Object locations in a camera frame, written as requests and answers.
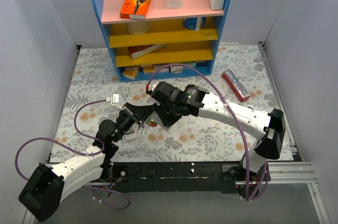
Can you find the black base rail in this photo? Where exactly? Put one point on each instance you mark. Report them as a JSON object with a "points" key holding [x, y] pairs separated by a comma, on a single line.
{"points": [[224, 177]]}

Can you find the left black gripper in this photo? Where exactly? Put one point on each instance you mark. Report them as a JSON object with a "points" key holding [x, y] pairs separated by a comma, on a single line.
{"points": [[132, 113]]}

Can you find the white orange small box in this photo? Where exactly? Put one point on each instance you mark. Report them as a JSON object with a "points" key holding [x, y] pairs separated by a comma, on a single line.
{"points": [[162, 68]]}

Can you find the red toothpaste box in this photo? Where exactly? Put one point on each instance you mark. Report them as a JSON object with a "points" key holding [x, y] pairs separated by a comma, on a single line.
{"points": [[237, 87]]}

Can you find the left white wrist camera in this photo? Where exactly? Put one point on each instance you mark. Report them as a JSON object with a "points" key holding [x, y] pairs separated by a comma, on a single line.
{"points": [[114, 101]]}

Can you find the small white remote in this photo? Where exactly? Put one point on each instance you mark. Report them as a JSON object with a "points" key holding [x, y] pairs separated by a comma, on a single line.
{"points": [[164, 127]]}

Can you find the blue white tin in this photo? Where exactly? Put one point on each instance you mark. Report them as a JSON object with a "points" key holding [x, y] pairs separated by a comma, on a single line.
{"points": [[194, 23]]}

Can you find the floral table mat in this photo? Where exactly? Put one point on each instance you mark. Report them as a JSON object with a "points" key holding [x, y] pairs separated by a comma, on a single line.
{"points": [[190, 139]]}

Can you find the grey white remote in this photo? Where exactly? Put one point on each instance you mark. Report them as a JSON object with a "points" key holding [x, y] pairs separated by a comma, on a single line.
{"points": [[130, 134]]}

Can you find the orange razor box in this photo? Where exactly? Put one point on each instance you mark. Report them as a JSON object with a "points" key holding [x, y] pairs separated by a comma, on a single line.
{"points": [[135, 9]]}

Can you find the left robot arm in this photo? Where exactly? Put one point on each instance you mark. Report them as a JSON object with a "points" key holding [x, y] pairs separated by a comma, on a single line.
{"points": [[48, 186]]}

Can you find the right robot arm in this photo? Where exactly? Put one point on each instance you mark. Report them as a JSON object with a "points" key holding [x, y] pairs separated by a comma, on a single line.
{"points": [[268, 128]]}

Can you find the yellow soap box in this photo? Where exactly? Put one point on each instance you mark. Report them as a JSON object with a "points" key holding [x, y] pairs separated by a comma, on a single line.
{"points": [[130, 74]]}

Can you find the red white book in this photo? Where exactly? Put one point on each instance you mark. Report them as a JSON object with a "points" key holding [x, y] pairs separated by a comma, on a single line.
{"points": [[136, 52]]}

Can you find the pale green small box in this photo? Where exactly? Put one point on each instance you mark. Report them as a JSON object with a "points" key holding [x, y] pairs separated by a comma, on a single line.
{"points": [[190, 64]]}

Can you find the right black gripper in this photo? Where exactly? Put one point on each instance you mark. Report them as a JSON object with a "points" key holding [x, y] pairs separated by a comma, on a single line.
{"points": [[167, 113]]}

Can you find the pile of coloured batteries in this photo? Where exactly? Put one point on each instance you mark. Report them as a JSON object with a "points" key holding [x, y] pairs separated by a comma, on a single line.
{"points": [[151, 122]]}

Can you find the blue wooden shelf unit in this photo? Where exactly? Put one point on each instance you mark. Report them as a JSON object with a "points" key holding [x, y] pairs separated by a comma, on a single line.
{"points": [[166, 27]]}

